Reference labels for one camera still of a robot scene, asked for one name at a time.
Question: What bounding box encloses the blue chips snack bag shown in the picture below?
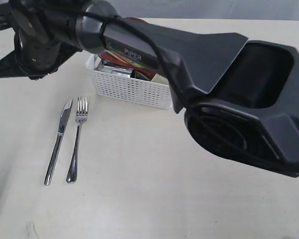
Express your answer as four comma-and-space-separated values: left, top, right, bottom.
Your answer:
99, 51, 156, 77

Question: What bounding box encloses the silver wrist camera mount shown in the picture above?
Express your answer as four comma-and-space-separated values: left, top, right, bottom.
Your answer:
0, 0, 11, 31

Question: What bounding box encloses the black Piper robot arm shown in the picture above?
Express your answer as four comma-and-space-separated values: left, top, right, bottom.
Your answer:
0, 0, 299, 177

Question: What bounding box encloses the silver foil packet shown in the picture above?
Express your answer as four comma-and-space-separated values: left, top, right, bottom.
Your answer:
98, 65, 134, 78

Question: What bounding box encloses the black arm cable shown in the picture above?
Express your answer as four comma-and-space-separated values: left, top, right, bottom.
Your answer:
9, 0, 255, 160

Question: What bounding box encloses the silver metal fork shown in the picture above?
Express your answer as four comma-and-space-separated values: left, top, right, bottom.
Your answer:
66, 96, 89, 183

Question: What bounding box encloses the silver table knife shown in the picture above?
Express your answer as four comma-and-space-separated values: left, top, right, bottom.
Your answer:
44, 99, 73, 186

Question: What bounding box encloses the grey backdrop curtain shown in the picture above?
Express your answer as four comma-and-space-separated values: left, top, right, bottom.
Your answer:
110, 0, 299, 20

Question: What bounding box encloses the white perforated plastic basket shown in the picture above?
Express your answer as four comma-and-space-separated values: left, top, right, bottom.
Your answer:
85, 54, 172, 110

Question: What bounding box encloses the white floral ceramic bowl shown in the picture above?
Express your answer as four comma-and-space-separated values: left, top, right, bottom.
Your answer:
151, 74, 169, 85

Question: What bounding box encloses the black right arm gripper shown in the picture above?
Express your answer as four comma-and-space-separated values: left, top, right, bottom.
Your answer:
0, 14, 61, 79

